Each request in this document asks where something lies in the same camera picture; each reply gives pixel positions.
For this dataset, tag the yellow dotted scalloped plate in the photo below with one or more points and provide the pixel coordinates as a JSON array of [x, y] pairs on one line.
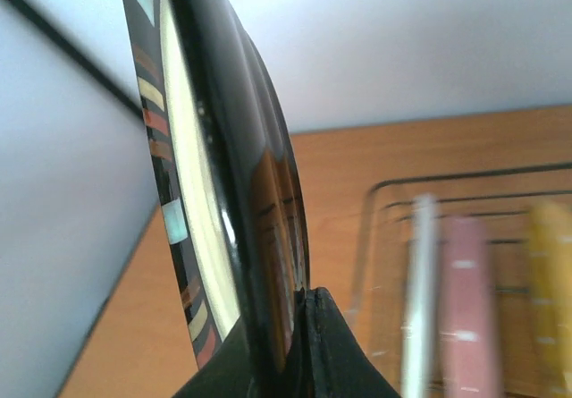
[[549, 250]]

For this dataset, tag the dark striped bottom plate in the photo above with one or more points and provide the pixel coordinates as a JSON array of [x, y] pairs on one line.
[[225, 173]]

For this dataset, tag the pink scalloped plate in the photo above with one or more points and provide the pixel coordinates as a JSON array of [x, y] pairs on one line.
[[468, 330]]

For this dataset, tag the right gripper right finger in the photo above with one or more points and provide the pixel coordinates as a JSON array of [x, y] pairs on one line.
[[328, 361]]

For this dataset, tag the black wire dish rack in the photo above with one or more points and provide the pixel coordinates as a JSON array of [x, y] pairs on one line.
[[500, 198]]

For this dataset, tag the white blue striped plate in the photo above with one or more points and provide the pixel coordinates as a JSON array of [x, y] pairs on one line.
[[419, 320]]

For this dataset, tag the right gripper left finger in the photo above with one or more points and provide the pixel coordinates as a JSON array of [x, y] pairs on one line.
[[236, 369]]

